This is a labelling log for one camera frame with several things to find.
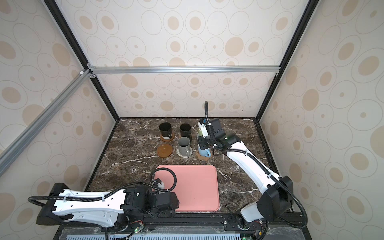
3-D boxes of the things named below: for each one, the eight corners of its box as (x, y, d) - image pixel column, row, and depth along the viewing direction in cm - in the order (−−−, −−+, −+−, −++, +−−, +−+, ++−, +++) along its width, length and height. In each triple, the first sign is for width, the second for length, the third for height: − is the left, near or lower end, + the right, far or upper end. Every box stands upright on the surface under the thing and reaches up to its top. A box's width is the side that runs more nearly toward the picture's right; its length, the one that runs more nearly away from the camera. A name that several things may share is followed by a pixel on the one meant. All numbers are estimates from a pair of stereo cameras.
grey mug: (178, 159, 98) (176, 149, 89) (179, 147, 105) (178, 136, 96) (189, 159, 99) (189, 149, 89) (190, 147, 105) (189, 136, 96)
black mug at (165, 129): (160, 142, 108) (157, 132, 99) (162, 132, 114) (159, 122, 105) (171, 142, 108) (169, 132, 99) (172, 132, 114) (170, 122, 105)
